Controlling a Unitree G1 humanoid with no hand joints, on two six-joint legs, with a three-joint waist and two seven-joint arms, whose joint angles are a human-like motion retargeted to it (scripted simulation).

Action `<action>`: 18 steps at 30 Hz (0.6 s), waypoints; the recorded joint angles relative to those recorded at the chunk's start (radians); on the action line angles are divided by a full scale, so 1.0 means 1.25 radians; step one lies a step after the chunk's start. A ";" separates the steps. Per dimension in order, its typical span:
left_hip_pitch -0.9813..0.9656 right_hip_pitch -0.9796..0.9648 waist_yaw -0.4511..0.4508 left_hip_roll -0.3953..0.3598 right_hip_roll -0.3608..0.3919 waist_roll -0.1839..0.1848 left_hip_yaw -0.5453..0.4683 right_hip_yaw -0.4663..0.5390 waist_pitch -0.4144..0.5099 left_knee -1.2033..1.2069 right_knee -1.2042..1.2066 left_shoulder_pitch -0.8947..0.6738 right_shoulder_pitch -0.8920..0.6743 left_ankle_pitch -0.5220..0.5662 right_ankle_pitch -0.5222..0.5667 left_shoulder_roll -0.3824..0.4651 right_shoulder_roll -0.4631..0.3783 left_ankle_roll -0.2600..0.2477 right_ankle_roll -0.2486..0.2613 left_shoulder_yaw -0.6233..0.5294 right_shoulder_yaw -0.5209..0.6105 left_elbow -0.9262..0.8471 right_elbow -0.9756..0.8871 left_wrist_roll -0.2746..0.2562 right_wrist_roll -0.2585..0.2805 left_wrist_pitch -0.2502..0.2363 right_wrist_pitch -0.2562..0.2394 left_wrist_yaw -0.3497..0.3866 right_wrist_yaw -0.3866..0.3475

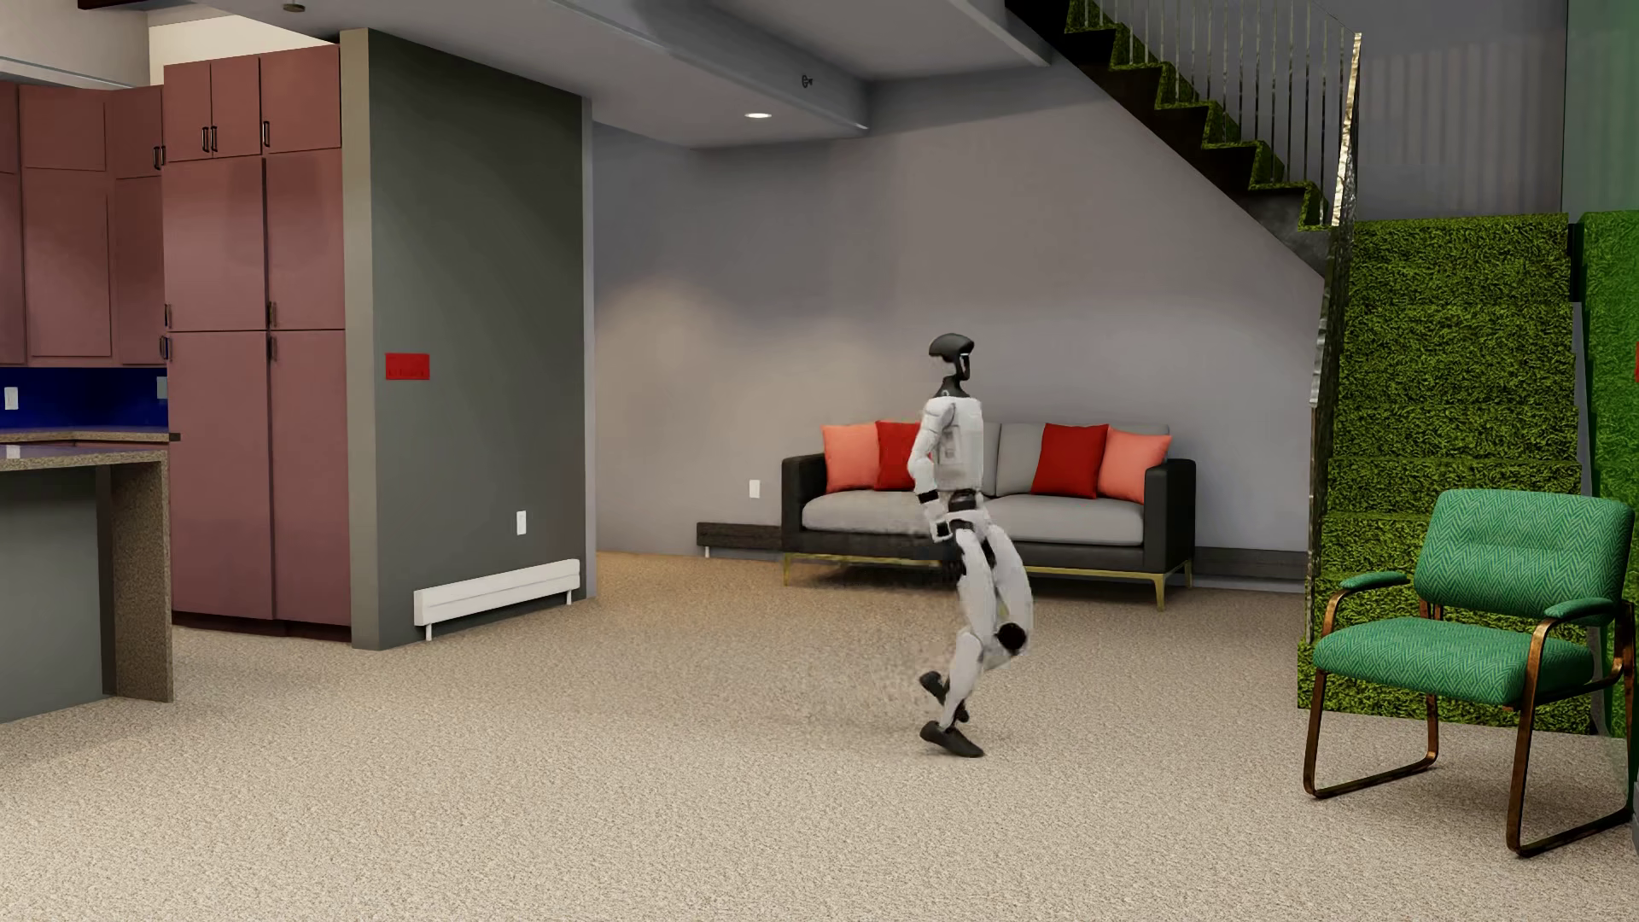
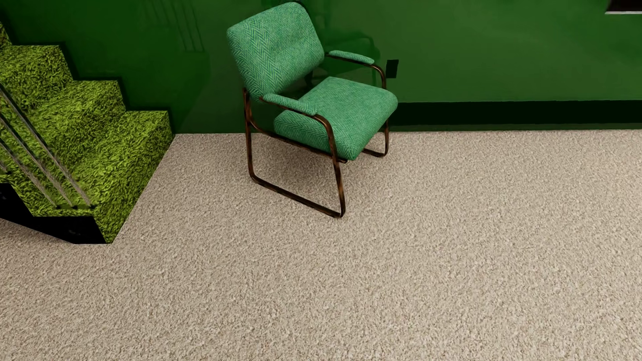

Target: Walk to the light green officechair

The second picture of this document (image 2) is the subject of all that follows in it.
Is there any light green office chair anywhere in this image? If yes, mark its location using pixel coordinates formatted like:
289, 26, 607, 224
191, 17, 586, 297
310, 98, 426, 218
226, 2, 399, 219

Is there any dark baseboard strip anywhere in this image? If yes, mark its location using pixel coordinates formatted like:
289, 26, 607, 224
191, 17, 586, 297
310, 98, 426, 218
389, 101, 642, 127

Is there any green carpeted staircase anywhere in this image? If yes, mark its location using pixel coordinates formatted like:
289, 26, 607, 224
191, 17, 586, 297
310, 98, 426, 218
0, 22, 175, 244

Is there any grey metal stair railing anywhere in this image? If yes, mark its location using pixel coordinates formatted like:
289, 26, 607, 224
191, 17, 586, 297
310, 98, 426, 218
0, 83, 93, 210

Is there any dark framed wall opening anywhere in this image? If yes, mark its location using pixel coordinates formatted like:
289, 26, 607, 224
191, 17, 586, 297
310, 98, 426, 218
605, 0, 642, 15

